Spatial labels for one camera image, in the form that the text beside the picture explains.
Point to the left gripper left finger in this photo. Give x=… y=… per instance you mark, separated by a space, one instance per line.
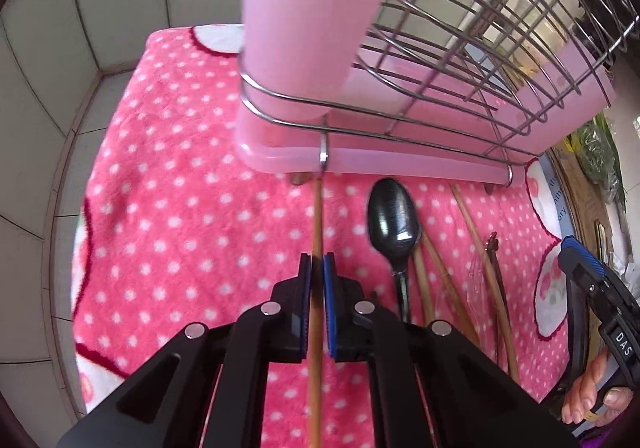
x=290 y=338

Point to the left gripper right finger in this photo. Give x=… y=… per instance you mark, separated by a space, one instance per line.
x=347 y=340

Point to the brown wooden chopstick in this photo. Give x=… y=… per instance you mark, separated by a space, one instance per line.
x=424 y=286
x=464 y=320
x=493 y=286

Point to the black plastic spoon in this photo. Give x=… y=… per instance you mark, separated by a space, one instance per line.
x=394 y=232

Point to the dark red-brown chopstick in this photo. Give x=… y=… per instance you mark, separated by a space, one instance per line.
x=491 y=248

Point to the right hand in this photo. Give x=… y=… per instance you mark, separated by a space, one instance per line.
x=583 y=395

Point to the pink polka dot towel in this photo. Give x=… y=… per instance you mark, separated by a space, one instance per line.
x=176 y=228

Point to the green vegetables in bag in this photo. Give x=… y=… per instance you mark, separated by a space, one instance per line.
x=597 y=155

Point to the pink utensil drainer tray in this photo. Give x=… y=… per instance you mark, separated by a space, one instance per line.
x=380 y=77

